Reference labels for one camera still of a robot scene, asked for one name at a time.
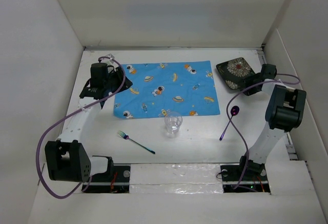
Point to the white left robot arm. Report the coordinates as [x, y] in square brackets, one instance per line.
[66, 157]

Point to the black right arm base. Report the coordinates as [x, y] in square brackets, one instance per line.
[244, 177]

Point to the blue space print cloth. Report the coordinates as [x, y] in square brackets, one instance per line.
[187, 88]

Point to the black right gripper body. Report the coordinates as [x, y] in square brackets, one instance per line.
[252, 78]

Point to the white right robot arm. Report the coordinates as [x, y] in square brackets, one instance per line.
[284, 113]

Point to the purple metal spoon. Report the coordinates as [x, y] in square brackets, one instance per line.
[233, 112]

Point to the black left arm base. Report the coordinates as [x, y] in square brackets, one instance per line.
[116, 181]

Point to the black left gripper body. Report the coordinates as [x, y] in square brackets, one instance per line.
[115, 79]

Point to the iridescent metal fork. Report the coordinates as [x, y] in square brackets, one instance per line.
[126, 137]

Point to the black floral square plate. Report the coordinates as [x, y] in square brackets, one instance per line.
[234, 71]

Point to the clear plastic cup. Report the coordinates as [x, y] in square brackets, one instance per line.
[173, 122]

